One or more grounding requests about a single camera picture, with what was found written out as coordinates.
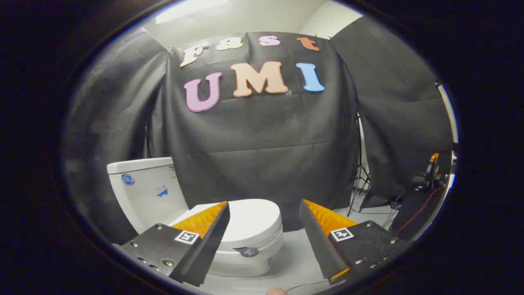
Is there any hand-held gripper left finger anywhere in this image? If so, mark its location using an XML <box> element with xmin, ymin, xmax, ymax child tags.
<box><xmin>113</xmin><ymin>201</ymin><xmax>230</xmax><ymax>287</ymax></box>

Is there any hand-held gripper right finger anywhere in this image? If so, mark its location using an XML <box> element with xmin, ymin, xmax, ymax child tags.
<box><xmin>299</xmin><ymin>199</ymin><xmax>410</xmax><ymax>286</ymax></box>

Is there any white toilet lid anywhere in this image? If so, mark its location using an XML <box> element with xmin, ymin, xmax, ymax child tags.
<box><xmin>180</xmin><ymin>199</ymin><xmax>283</xmax><ymax>258</ymax></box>

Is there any white toilet bowl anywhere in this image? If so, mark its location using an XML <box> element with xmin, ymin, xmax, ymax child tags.
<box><xmin>205</xmin><ymin>246</ymin><xmax>284</xmax><ymax>278</ymax></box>

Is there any white toilet seat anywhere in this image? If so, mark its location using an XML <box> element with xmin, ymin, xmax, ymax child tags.
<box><xmin>215</xmin><ymin>231</ymin><xmax>284</xmax><ymax>263</ymax></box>

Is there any black tripod light stand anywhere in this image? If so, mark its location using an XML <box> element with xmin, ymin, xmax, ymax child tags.
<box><xmin>347</xmin><ymin>114</ymin><xmax>371</xmax><ymax>218</ymax></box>

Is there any white tank cover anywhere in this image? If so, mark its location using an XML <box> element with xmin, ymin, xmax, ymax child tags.
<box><xmin>107</xmin><ymin>157</ymin><xmax>175</xmax><ymax>175</ymax></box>

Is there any orange and black device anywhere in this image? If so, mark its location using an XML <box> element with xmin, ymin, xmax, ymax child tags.
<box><xmin>423</xmin><ymin>153</ymin><xmax>446</xmax><ymax>190</ymax></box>

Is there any red cable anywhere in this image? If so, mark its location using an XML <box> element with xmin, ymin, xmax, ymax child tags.
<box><xmin>395</xmin><ymin>188</ymin><xmax>443</xmax><ymax>236</ymax></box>

